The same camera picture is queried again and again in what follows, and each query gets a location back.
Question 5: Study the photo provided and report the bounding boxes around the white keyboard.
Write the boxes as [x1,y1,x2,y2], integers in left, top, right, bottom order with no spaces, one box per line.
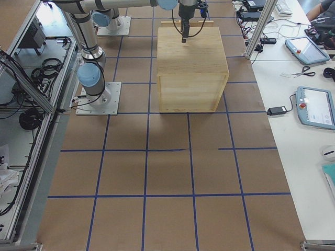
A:
[275,0,293,16]

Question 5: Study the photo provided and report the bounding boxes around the coiled black cable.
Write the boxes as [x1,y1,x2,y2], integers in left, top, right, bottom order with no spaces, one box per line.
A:
[18,108,40,131]

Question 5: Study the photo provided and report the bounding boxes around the aluminium frame post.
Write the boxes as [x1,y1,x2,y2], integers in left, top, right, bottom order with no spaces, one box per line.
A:
[244,0,277,59]

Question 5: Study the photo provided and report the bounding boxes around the black handled scissors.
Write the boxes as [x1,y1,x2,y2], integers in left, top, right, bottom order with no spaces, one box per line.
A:
[291,66,316,78]

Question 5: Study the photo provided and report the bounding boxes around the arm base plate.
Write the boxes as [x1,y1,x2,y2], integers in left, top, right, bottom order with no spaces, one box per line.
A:
[97,16,131,37]
[75,82,121,116]

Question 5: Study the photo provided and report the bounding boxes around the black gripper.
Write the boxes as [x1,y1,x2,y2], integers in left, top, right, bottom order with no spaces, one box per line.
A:
[178,0,196,43]

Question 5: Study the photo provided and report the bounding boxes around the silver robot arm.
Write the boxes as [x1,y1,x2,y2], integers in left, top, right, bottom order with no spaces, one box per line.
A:
[53,0,199,61]
[92,9,124,31]

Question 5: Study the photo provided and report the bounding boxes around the light wooden drawer cabinet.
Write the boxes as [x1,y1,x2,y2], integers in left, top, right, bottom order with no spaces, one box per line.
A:
[157,27,229,112]

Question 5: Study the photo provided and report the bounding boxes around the teal notebook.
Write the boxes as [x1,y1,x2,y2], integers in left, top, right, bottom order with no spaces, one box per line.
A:
[322,163,335,196]

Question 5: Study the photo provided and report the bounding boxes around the upper teach pendant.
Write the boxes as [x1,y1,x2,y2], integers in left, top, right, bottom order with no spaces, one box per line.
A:
[285,36,330,65]

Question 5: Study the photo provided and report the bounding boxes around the black control box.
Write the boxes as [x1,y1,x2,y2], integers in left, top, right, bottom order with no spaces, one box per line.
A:
[18,18,46,55]

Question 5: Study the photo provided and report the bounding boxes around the seated person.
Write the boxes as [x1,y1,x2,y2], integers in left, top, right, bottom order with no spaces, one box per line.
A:
[306,0,334,27]

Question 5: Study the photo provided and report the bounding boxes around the black remote device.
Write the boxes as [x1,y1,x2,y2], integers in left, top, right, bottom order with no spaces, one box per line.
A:
[260,38,276,44]

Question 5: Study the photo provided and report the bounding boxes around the lower teach pendant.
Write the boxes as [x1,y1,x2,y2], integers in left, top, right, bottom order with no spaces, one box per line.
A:
[296,86,334,130]

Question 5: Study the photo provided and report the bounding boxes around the black power adapter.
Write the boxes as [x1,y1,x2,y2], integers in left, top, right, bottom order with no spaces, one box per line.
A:
[266,106,287,116]

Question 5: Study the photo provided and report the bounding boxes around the brown paper mat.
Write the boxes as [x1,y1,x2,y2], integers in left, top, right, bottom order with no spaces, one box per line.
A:
[37,1,304,250]

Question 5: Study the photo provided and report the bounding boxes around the teach pendant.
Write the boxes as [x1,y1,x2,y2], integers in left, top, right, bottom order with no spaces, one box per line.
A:
[285,36,330,65]
[296,86,334,130]

